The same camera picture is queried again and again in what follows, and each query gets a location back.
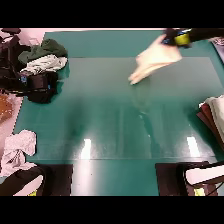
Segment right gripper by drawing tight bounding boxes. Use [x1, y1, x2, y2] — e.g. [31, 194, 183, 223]
[163, 28, 193, 48]

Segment cream T-shirt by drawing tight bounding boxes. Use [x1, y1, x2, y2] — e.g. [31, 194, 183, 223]
[128, 34, 184, 86]

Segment pale folded garment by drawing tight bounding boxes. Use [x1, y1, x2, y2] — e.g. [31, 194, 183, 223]
[203, 94, 224, 141]

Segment brown folded garment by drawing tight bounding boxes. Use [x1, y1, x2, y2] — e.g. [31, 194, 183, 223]
[196, 103, 224, 151]

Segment dark green garment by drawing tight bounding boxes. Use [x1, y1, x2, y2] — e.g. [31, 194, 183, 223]
[17, 38, 69, 65]

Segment grey garment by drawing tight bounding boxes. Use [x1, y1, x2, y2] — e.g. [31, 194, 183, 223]
[19, 53, 69, 75]

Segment black garment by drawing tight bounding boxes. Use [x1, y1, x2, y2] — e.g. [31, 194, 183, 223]
[25, 70, 60, 105]

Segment lilac garment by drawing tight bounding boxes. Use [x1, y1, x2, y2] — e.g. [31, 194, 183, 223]
[0, 129, 38, 178]

